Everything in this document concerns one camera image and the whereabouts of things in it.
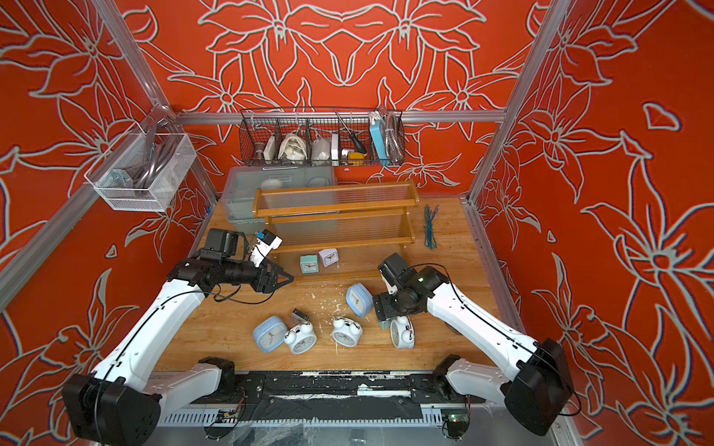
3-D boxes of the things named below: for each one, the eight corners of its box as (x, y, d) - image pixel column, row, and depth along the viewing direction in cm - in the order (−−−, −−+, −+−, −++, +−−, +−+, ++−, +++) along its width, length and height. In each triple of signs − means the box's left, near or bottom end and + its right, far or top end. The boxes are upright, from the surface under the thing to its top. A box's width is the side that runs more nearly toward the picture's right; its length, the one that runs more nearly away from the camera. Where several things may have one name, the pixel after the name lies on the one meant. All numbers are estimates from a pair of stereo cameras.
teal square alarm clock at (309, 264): (302, 274, 96) (299, 266, 92) (302, 264, 99) (299, 256, 94) (319, 272, 97) (317, 264, 92) (318, 262, 99) (317, 254, 95)
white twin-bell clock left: (289, 355, 80) (282, 345, 73) (292, 332, 84) (286, 321, 77) (315, 354, 80) (311, 345, 73) (317, 332, 84) (313, 321, 77)
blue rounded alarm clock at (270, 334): (258, 352, 80) (250, 344, 74) (264, 325, 85) (257, 316, 79) (284, 352, 80) (278, 344, 74) (288, 325, 85) (283, 316, 79)
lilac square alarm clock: (324, 268, 98) (322, 259, 93) (321, 259, 100) (319, 250, 95) (339, 262, 99) (338, 253, 95) (336, 255, 101) (335, 245, 97)
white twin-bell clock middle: (331, 340, 83) (328, 329, 76) (337, 325, 86) (336, 313, 79) (355, 350, 81) (355, 341, 74) (361, 335, 84) (361, 324, 77)
